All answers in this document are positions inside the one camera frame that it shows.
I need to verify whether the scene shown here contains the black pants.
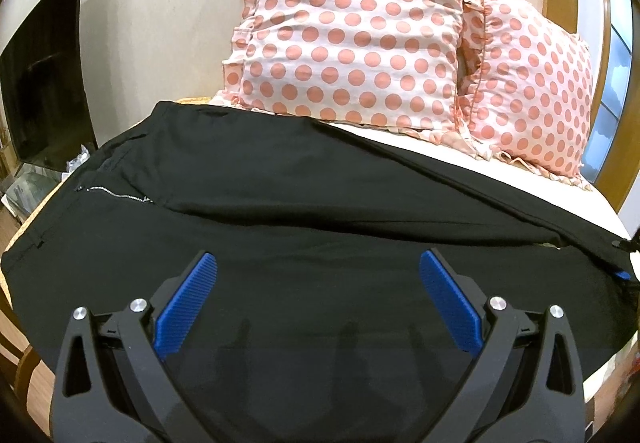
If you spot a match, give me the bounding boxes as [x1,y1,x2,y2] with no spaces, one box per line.
[2,103,637,442]

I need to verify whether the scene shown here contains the rear polka dot pillow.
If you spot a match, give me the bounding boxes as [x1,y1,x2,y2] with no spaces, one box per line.
[457,0,594,187]

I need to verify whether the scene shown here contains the polka dot pillow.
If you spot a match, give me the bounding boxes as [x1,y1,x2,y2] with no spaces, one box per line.
[215,0,482,156]
[457,0,594,187]

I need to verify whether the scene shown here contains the glass side table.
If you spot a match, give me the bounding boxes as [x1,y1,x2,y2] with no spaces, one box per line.
[1,145,90,225]

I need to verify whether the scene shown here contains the front polka dot pillow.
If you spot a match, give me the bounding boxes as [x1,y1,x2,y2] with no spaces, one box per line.
[215,0,482,156]

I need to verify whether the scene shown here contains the wooden window frame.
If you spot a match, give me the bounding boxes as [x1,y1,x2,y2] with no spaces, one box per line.
[542,0,639,212]

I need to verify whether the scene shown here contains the black wall television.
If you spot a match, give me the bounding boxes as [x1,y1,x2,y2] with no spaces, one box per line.
[1,0,96,172]

